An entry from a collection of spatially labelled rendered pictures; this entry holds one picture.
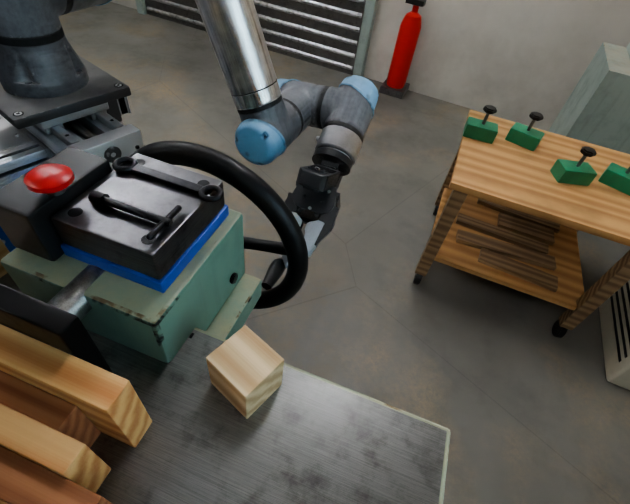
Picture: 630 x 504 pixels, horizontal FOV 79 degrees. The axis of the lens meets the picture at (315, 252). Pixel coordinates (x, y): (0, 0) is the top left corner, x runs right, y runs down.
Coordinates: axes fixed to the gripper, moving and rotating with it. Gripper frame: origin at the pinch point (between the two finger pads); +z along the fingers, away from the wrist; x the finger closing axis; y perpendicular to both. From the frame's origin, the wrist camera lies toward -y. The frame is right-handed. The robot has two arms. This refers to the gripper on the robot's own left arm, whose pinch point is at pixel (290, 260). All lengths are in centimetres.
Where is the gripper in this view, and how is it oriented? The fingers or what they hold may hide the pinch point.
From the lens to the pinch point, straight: 60.6
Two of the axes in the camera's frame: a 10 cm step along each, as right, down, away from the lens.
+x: -9.3, -3.2, 1.6
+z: -3.5, 9.1, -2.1
